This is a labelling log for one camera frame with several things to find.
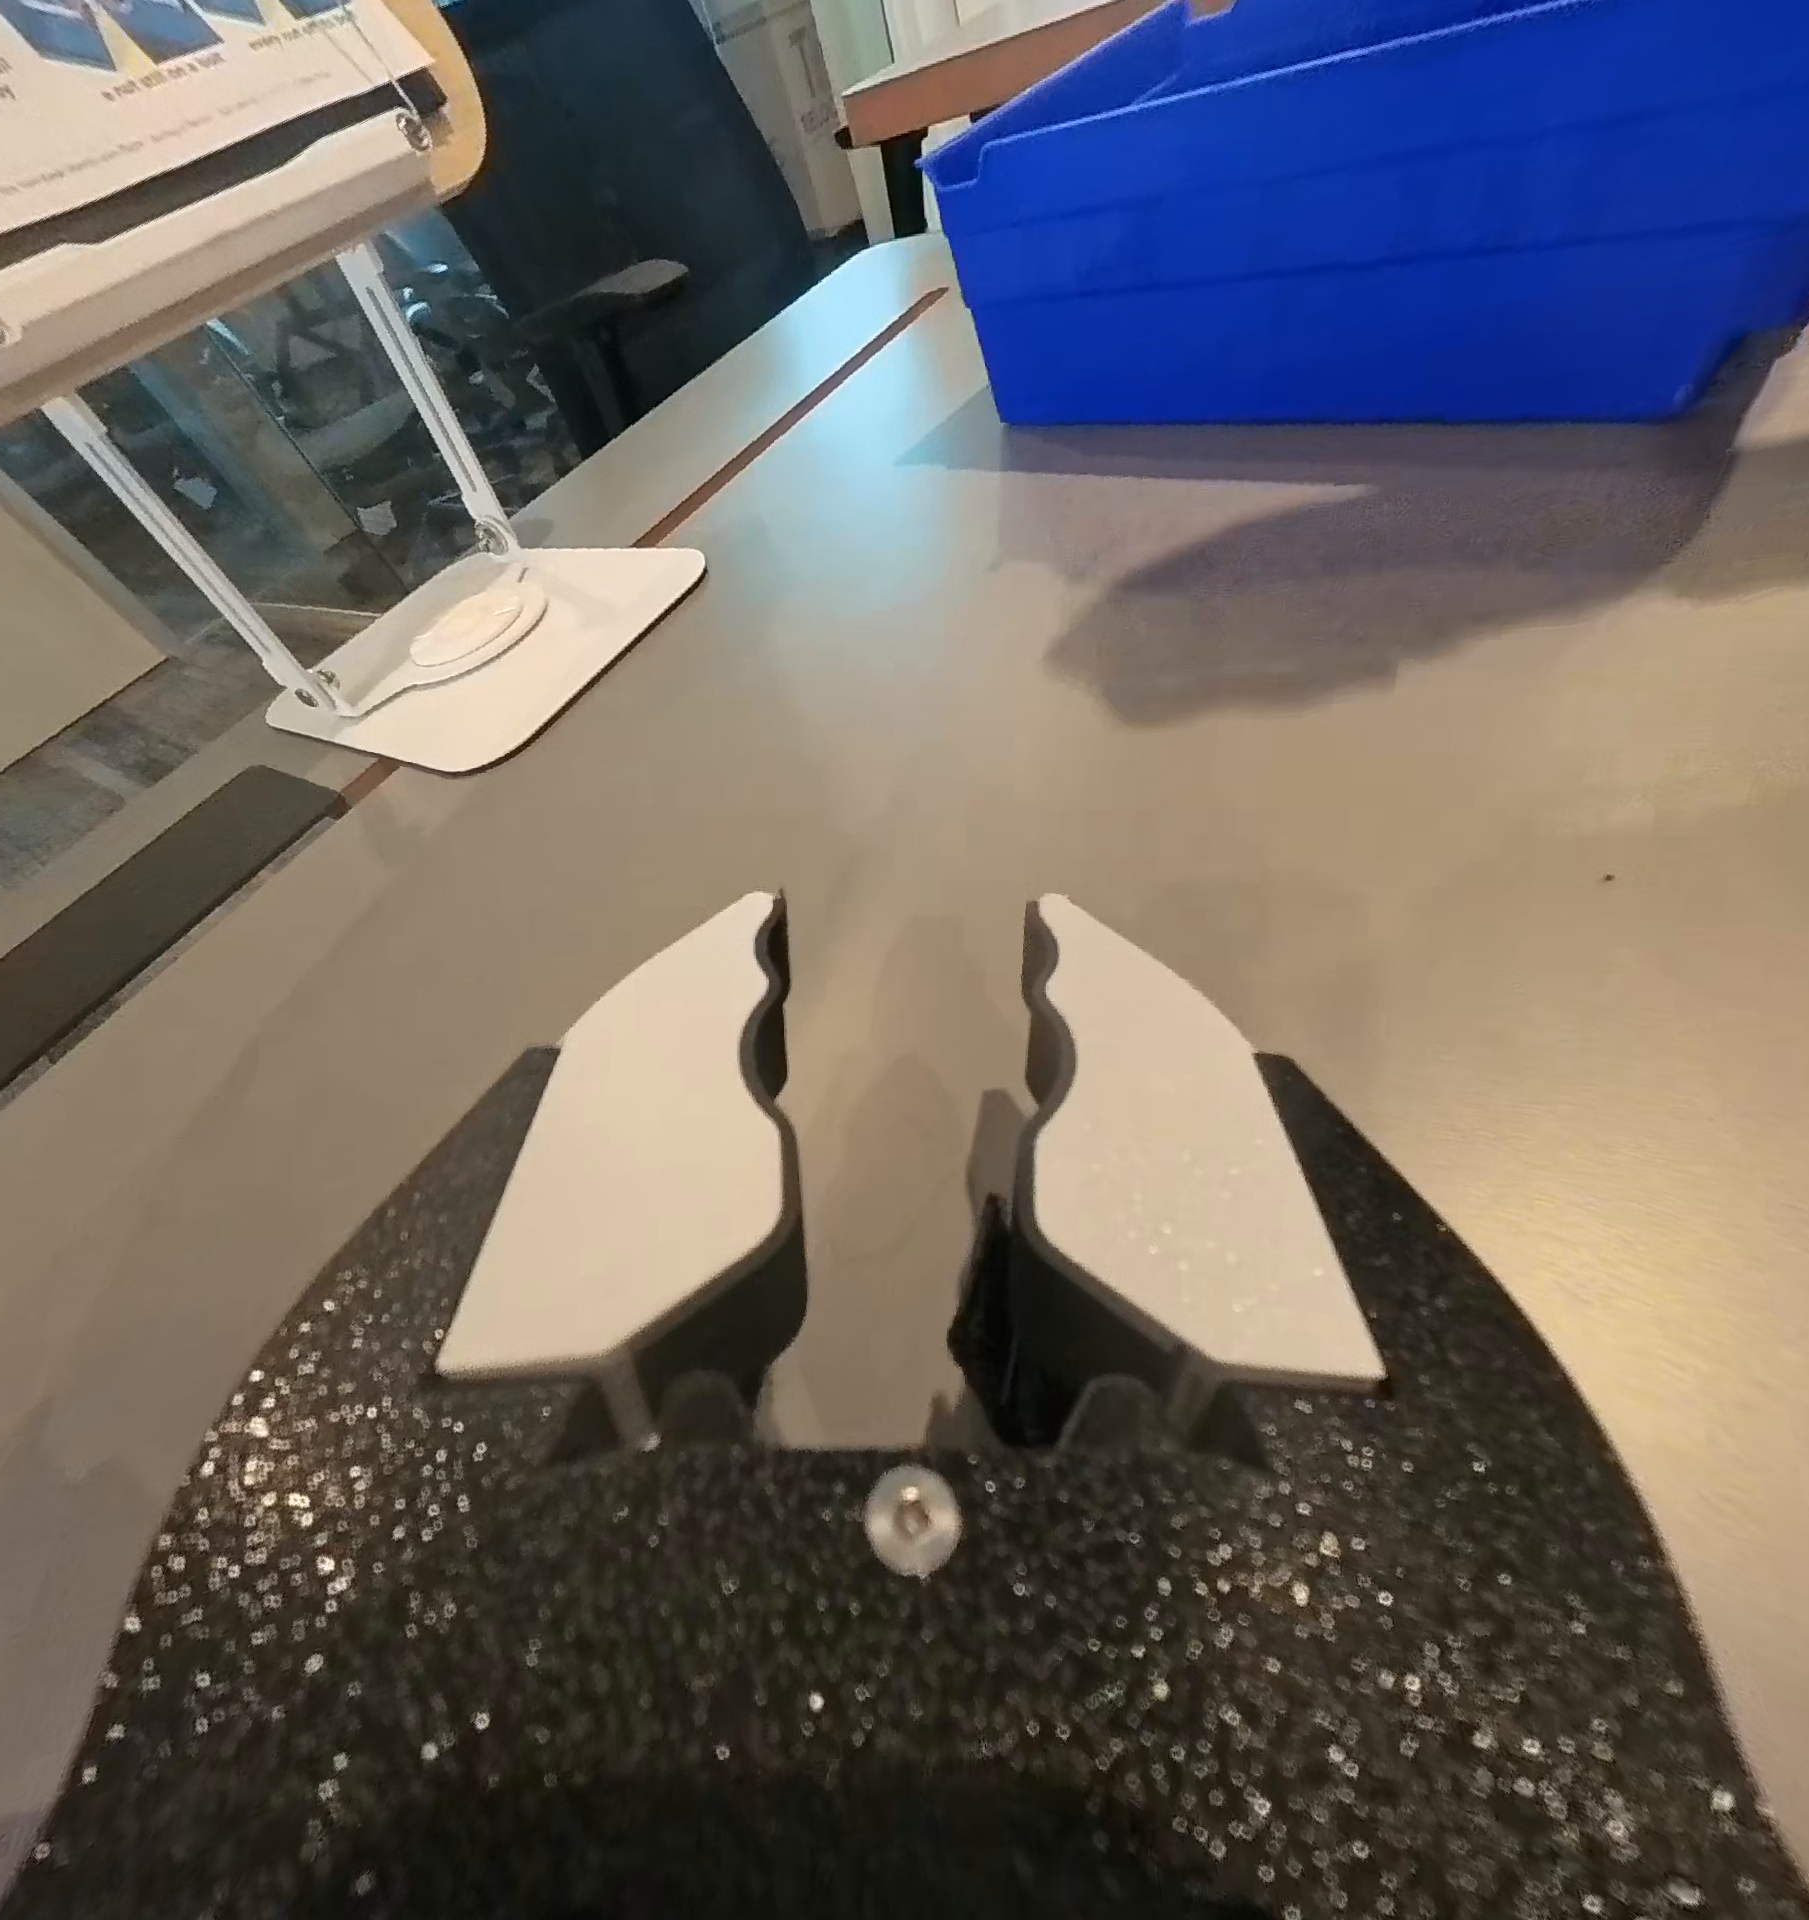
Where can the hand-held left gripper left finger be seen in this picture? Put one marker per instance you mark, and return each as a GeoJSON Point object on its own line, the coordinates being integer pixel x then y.
{"type": "Point", "coordinates": [619, 1185]}

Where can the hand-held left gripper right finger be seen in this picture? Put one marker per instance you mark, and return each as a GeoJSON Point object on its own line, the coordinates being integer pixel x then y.
{"type": "Point", "coordinates": [1189, 1216]}

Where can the blue plastic bin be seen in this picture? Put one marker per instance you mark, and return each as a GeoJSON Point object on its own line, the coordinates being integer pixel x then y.
{"type": "Point", "coordinates": [1370, 270]}

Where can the white document stand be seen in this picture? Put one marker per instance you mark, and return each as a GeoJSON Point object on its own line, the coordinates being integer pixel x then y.
{"type": "Point", "coordinates": [544, 630]}

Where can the black armrest office chair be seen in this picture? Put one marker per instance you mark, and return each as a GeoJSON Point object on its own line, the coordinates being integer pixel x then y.
{"type": "Point", "coordinates": [606, 315]}

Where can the white printed panel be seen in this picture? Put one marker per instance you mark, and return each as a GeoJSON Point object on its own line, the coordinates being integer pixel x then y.
{"type": "Point", "coordinates": [814, 106]}

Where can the wood-edged side table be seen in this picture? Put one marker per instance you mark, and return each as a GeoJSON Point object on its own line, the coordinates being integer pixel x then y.
{"type": "Point", "coordinates": [996, 75]}

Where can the printed instruction sheet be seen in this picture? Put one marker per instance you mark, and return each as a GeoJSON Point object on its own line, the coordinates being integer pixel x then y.
{"type": "Point", "coordinates": [123, 91]}

